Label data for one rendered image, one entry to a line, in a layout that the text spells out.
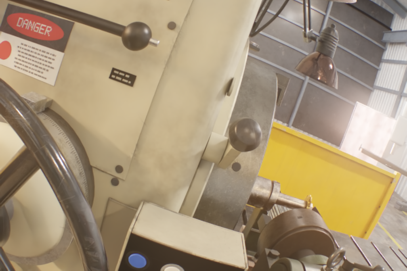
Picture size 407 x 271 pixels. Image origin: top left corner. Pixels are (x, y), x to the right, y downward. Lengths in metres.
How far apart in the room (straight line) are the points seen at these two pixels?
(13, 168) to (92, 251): 0.10
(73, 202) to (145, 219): 0.20
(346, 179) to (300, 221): 2.46
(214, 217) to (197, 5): 0.35
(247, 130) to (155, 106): 0.12
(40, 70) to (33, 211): 0.20
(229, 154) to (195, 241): 0.13
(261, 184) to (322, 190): 2.37
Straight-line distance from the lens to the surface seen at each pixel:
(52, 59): 0.53
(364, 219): 3.57
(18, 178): 0.32
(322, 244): 0.86
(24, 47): 0.55
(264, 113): 0.68
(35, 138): 0.29
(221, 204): 0.63
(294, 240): 0.83
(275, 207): 1.10
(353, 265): 0.72
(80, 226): 0.29
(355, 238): 1.93
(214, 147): 0.53
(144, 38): 0.43
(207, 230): 0.51
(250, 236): 1.21
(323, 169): 3.18
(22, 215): 0.47
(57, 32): 0.53
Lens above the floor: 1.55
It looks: 11 degrees down
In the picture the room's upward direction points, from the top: 21 degrees clockwise
